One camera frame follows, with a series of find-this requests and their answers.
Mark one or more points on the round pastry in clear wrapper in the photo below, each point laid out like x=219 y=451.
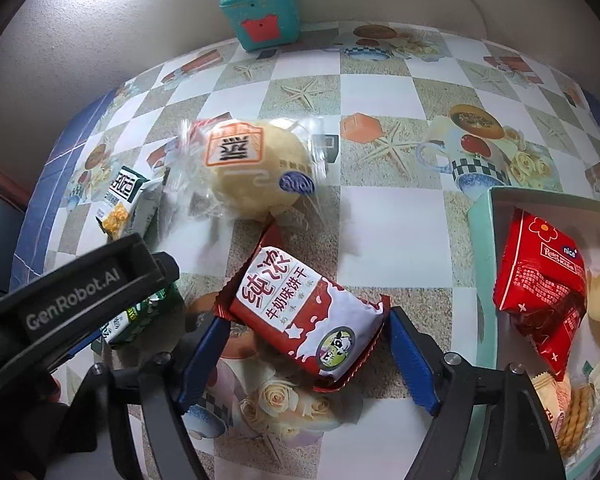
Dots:
x=250 y=175

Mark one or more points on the cream white cookie packet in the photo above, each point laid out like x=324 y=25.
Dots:
x=577 y=410

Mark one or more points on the red snack packet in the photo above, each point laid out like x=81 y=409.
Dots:
x=555 y=350
x=540 y=270

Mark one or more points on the white box with teal rim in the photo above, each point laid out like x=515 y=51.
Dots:
x=481 y=270

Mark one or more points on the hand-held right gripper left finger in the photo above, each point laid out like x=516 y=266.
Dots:
x=205 y=355

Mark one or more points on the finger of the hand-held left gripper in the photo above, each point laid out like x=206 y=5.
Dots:
x=165 y=275

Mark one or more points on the printed checkered tablecloth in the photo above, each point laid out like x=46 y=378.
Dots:
x=405 y=200

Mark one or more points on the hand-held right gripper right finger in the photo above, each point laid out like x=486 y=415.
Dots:
x=410 y=360

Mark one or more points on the teal box with red label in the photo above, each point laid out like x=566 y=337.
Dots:
x=260 y=5

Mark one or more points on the brown red biscuit packet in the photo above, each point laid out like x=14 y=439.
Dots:
x=300 y=310

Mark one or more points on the white green popcorn packet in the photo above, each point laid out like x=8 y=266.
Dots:
x=122 y=195

